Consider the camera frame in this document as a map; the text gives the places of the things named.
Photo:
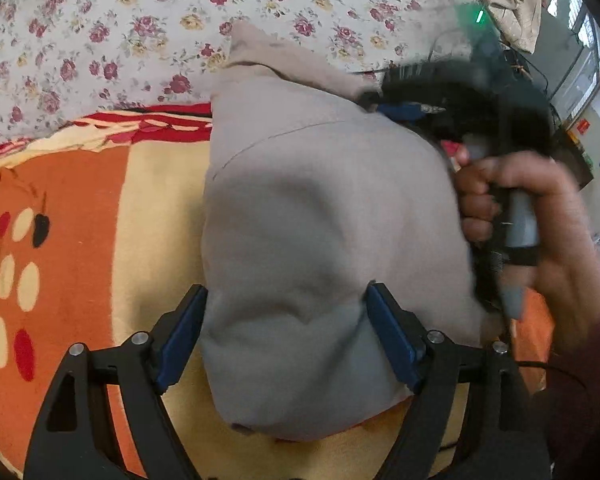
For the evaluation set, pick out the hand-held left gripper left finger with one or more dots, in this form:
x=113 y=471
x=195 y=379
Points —
x=180 y=340

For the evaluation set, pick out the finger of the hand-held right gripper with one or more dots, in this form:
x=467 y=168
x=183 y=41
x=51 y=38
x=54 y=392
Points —
x=405 y=111

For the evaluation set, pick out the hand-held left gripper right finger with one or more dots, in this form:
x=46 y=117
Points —
x=392 y=340

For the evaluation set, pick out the grey sweatshirt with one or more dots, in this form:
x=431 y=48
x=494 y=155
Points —
x=320 y=220

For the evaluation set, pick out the person's right forearm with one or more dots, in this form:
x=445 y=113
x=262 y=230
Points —
x=585 y=400

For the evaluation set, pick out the person's right hand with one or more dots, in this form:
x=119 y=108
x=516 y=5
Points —
x=565 y=240

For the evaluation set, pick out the window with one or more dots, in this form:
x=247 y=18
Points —
x=580 y=70

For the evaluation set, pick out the dark wooden furniture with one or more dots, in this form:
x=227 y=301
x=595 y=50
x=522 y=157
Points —
x=572 y=157

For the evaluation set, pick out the orange red printed blanket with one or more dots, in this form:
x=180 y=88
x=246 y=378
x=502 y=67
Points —
x=80 y=220

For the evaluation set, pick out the floral bedsheet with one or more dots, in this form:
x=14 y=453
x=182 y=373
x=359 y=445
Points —
x=105 y=35

